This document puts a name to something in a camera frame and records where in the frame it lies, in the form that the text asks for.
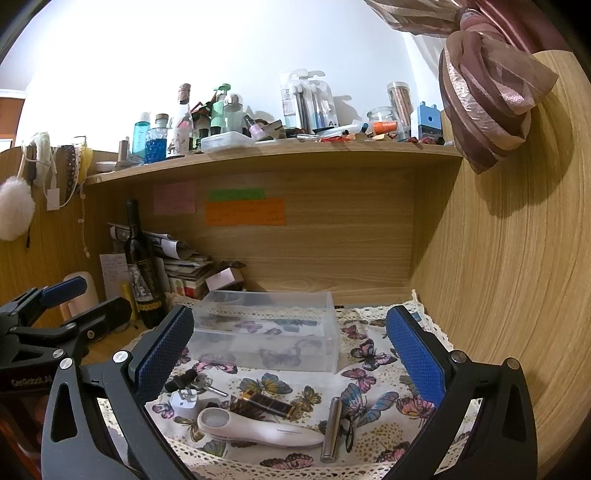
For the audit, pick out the pink tied curtain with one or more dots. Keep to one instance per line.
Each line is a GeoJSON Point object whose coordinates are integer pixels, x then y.
{"type": "Point", "coordinates": [490, 80]}

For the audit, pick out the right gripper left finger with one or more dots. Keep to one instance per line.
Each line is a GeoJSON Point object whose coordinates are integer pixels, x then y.
{"type": "Point", "coordinates": [96, 425]}

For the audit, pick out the small pink white box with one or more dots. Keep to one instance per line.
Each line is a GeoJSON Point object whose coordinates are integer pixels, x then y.
{"type": "Point", "coordinates": [228, 277]}

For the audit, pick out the blue liquid bottle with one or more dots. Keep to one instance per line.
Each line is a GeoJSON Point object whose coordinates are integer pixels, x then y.
{"type": "Point", "coordinates": [156, 140]}

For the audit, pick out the green sticky note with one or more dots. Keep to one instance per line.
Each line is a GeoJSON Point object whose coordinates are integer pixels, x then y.
{"type": "Point", "coordinates": [240, 194]}

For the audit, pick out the blue plastic box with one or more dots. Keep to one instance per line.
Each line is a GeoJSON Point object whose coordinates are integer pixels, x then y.
{"type": "Point", "coordinates": [429, 124]}

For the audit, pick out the clear plastic storage box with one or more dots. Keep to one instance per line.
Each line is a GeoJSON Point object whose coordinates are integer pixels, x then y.
{"type": "Point", "coordinates": [283, 331]}

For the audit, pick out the silver metal cylinder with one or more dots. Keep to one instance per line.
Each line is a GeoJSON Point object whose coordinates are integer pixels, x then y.
{"type": "Point", "coordinates": [332, 429]}

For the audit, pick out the orange sticky note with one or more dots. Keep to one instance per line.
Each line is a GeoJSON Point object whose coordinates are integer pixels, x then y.
{"type": "Point", "coordinates": [263, 212]}

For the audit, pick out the dark wine bottle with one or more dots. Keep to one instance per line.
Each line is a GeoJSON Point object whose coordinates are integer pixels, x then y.
{"type": "Point", "coordinates": [145, 283]}

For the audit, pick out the butterfly print lace cloth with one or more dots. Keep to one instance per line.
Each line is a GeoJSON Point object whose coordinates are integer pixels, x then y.
{"type": "Point", "coordinates": [379, 401]}

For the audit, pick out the stack of books and papers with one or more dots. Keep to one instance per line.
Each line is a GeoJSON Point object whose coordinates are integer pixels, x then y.
{"type": "Point", "coordinates": [181, 271]}

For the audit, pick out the white handheld magnifier device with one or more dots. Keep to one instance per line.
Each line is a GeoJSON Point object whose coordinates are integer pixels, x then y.
{"type": "Point", "coordinates": [231, 427]}

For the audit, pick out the orange capped tube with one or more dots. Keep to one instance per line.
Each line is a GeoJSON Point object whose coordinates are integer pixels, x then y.
{"type": "Point", "coordinates": [379, 127]}

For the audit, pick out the cream cylindrical roll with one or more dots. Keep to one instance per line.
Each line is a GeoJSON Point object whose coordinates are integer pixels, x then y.
{"type": "Point", "coordinates": [83, 302]}

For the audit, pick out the pink sticky note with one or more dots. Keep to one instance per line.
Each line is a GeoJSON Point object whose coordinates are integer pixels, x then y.
{"type": "Point", "coordinates": [174, 199]}

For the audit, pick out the tall clear jar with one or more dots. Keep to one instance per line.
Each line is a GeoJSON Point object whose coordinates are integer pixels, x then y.
{"type": "Point", "coordinates": [399, 94]}

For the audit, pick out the white fluffy pompom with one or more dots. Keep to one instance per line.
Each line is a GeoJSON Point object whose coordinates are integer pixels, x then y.
{"type": "Point", "coordinates": [17, 208]}

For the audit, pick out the clear lidded container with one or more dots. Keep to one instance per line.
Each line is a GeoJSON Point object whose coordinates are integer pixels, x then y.
{"type": "Point", "coordinates": [226, 140]}

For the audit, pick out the packaged toothbrush set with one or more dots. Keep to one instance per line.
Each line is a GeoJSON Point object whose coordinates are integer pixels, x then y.
{"type": "Point", "coordinates": [308, 103]}

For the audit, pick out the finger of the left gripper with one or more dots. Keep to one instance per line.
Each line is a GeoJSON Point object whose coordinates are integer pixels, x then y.
{"type": "Point", "coordinates": [94, 324]}
{"type": "Point", "coordinates": [28, 307]}

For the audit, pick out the tortoiseshell gold hair clip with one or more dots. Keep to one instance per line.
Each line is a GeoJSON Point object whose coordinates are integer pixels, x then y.
{"type": "Point", "coordinates": [255, 405]}

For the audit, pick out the teal pump bottle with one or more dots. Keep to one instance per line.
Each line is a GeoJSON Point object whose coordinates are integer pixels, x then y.
{"type": "Point", "coordinates": [217, 106]}

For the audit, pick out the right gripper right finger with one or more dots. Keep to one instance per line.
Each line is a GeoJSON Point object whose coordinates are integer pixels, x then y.
{"type": "Point", "coordinates": [502, 443]}

